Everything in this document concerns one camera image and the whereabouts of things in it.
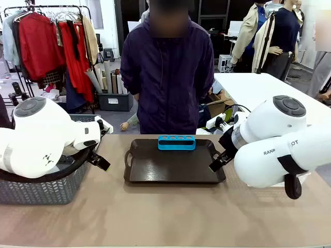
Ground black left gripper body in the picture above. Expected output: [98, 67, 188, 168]
[76, 146, 96, 160]

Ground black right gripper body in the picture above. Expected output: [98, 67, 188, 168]
[218, 126, 237, 156]

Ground small grey plastic basket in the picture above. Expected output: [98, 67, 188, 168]
[67, 114, 103, 153]

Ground cardboard box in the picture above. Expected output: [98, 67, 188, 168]
[208, 92, 233, 117]

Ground mannequin arm grey sleeve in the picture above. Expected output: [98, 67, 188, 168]
[119, 113, 140, 132]

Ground blue test tube rack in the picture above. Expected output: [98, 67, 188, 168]
[157, 134, 197, 152]

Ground dark brown plastic tray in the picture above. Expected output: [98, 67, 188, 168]
[123, 138, 227, 184]

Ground dark blue trousers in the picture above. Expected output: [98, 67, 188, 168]
[66, 69, 87, 114]

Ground large grey plastic basket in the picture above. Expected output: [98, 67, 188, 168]
[0, 144, 96, 206]

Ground grey storage bin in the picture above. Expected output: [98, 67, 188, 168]
[97, 92, 134, 112]

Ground white table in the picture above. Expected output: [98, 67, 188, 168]
[214, 72, 331, 127]

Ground white crumpled bag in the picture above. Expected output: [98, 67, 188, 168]
[41, 89, 67, 103]

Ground light grey paper roll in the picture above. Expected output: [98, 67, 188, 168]
[84, 67, 103, 94]

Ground short white paper roll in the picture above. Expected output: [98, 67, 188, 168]
[115, 68, 124, 95]

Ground tall white paper roll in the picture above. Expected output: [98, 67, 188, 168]
[103, 60, 113, 95]

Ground white computer case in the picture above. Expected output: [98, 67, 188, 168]
[218, 54, 233, 73]

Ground red dress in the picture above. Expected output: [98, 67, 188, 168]
[57, 21, 94, 103]

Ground checked skirt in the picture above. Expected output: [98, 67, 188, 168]
[41, 69, 64, 87]

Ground person in purple jacket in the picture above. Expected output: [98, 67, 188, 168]
[120, 0, 215, 135]

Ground dark fabric object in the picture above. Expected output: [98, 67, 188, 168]
[0, 94, 15, 130]

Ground black stool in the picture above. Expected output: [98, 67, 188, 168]
[103, 48, 115, 62]

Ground mannequin in beige coat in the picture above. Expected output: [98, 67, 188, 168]
[231, 2, 268, 65]

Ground beige garment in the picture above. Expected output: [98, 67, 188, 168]
[81, 15, 99, 65]

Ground person in grey trousers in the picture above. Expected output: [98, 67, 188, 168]
[307, 10, 331, 99]

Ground red jacket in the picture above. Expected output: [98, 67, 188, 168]
[18, 12, 66, 82]

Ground black hanging scarf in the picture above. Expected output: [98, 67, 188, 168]
[66, 20, 81, 61]

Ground light grey-blue garment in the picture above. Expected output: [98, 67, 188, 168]
[2, 10, 21, 67]

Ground black clothes rack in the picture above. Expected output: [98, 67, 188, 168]
[4, 4, 96, 114]

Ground mannequin in grey hoodie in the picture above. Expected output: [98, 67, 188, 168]
[141, 0, 151, 24]

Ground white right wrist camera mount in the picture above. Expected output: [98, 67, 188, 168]
[205, 113, 233, 131]

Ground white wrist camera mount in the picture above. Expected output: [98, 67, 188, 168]
[205, 113, 233, 131]
[94, 115, 114, 135]

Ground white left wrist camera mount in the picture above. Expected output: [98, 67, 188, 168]
[94, 115, 114, 135]

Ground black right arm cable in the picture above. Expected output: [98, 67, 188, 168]
[227, 104, 252, 114]

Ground black tripod with camera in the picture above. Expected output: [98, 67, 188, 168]
[8, 82, 31, 106]

